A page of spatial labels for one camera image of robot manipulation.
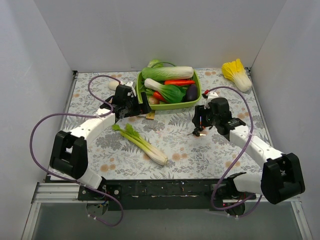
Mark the orange black padlock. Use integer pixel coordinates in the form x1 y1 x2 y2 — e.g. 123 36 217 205
199 116 203 129

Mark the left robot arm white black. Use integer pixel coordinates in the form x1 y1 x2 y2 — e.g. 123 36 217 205
49 82 151 200

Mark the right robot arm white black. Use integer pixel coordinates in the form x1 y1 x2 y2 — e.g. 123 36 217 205
192 97 306 205

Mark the brass silver padlock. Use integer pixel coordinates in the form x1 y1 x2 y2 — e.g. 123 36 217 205
137 111 155 120

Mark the beige mushroom toy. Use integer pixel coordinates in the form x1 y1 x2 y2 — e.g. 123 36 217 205
148 96 160 105

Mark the small red chili toy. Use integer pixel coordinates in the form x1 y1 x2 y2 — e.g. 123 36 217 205
153 91 166 103

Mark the green plastic basket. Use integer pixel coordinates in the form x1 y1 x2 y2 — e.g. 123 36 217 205
135 70 202 111

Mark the bok choy toy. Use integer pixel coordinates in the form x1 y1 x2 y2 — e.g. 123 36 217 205
144 78 186 104

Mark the purple eggplant toy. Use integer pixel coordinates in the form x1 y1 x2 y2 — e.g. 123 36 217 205
185 84 198 102

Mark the white radish toy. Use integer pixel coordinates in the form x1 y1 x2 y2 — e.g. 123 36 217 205
108 80 120 91

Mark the green napa cabbage toy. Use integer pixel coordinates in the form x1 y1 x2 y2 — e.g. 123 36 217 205
141 66 194 82

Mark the floral patterned table mat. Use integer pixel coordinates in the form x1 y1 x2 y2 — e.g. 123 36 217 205
68 69 270 180

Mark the light green leaf toy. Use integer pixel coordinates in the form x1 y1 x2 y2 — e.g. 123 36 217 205
147 59 164 68

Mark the celery stalk toy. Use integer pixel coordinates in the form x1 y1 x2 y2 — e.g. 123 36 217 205
112 123 168 166

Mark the yellow white cabbage toy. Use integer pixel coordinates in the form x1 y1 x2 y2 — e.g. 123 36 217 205
221 58 252 93

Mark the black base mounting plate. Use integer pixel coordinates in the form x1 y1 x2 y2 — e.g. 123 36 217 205
77 178 257 212

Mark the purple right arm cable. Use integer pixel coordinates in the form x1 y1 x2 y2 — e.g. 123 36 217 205
204 86 263 218

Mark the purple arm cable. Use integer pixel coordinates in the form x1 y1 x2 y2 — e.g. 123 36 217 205
29 74 125 227
204 86 263 218

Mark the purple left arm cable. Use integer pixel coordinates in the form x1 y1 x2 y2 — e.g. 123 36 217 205
29 74 125 227

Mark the aluminium frame rail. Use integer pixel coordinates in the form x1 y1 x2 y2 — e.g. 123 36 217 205
31 181 301 203

